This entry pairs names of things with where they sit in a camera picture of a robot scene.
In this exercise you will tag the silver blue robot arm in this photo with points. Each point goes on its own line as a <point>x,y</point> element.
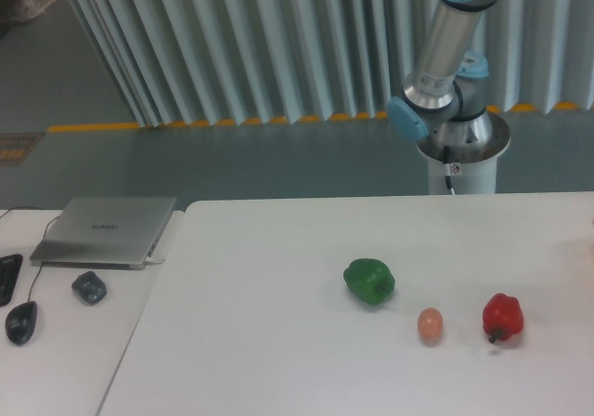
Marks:
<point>478,52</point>

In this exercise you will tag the green bell pepper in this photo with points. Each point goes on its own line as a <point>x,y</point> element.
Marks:
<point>370,280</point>

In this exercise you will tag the silver closed laptop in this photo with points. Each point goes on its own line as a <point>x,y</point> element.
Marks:
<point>109,232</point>

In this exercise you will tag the grey corrugated partition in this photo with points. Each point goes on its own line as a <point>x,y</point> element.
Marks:
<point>236,60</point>

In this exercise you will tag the brown egg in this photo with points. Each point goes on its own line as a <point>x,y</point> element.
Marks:
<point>430,324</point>

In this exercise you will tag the dark grey earbuds case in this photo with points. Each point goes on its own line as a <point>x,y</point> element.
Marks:
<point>90,288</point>

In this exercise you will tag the red bell pepper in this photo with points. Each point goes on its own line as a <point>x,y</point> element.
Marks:
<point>502,318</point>

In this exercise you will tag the black keyboard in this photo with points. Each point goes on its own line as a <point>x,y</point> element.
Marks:
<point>9,273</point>

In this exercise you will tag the black computer mouse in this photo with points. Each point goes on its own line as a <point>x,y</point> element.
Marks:
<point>20,323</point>

